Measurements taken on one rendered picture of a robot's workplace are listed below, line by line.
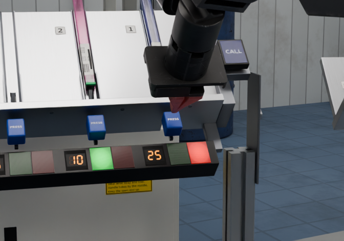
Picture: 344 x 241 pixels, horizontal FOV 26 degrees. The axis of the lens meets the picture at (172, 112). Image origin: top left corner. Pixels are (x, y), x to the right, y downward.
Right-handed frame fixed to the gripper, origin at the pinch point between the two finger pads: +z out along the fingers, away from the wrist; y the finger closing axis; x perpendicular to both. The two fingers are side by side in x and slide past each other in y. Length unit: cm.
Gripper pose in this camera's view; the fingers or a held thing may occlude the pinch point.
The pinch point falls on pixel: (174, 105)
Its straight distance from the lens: 104.2
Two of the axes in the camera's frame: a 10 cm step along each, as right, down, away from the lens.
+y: -9.7, 0.4, -2.3
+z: -1.7, 5.9, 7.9
